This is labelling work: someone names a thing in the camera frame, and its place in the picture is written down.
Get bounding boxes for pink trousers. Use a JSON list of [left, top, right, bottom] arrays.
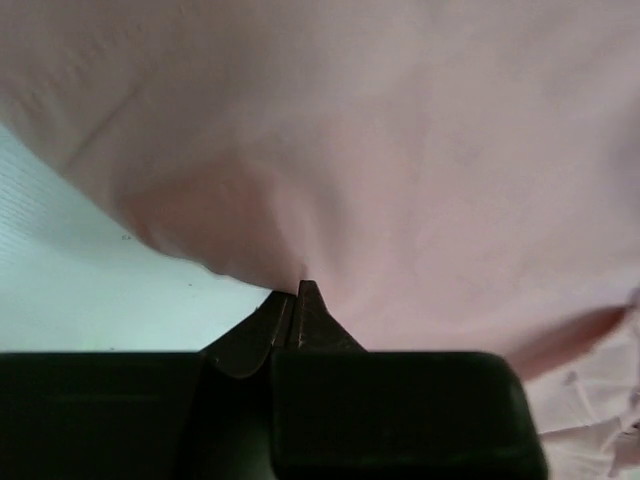
[[1, 1, 639, 479]]

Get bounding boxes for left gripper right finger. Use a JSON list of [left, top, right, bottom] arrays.
[[284, 280, 365, 353]]

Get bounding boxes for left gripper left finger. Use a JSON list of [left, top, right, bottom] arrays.
[[202, 292, 295, 379]]

